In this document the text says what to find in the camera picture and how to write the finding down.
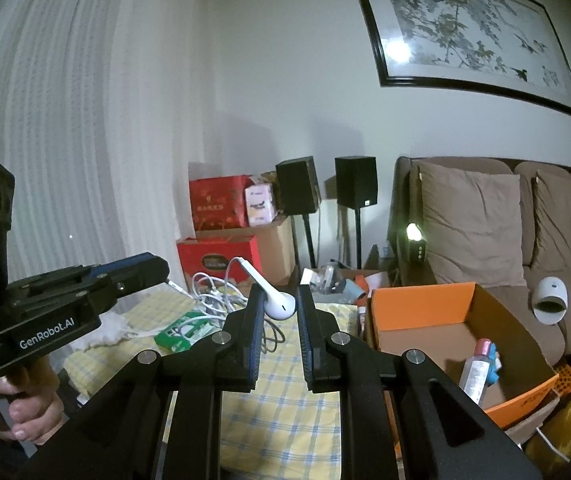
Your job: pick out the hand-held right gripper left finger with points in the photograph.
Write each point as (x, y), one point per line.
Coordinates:
(254, 345)

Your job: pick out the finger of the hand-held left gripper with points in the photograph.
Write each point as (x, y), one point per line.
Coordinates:
(120, 265)
(145, 277)

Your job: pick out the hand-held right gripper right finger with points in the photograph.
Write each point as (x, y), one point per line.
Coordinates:
(308, 340)

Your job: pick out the white earphones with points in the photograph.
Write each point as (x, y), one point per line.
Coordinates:
(278, 305)

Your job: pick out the white fluffy duster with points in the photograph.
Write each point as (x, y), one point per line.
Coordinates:
(110, 327)

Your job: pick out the orange cardboard box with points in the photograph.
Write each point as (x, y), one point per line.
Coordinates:
(415, 340)

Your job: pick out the clear bottle pink cap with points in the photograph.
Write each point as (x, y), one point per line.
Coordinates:
(475, 370)

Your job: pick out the blue funnel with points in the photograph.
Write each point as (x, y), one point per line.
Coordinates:
(494, 367)

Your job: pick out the person's left hand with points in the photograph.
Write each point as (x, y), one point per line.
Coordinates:
(25, 410)

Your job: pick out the green drink carton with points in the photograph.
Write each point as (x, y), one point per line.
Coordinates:
(180, 332)

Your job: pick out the open bag of clutter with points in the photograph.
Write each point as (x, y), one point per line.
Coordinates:
(335, 280)

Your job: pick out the red gift box pictured label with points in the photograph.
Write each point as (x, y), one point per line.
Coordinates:
(215, 262)

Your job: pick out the yellow checked tablecloth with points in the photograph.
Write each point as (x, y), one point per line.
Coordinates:
(285, 410)

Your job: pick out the brown cardboard box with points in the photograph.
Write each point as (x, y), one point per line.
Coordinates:
(278, 250)

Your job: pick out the black speaker stand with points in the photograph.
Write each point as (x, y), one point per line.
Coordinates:
(309, 240)
(358, 237)

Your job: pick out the red gift box gold print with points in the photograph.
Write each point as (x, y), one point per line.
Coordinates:
(218, 202)

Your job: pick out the black lit lantern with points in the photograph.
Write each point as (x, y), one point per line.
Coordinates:
(415, 250)

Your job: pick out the black speaker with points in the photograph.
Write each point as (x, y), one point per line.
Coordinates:
(298, 185)
(355, 180)

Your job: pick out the white curtain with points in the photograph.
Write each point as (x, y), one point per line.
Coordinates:
(90, 110)

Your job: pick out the large brown cushion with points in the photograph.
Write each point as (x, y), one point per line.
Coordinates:
(470, 225)

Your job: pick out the white dome lamp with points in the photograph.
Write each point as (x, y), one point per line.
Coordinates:
(553, 290)

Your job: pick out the orange plastic crate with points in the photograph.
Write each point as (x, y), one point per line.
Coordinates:
(568, 377)

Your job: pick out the medium brown cushion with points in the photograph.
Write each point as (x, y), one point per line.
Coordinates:
(560, 220)

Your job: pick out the framed ink painting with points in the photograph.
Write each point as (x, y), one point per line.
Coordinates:
(465, 30)

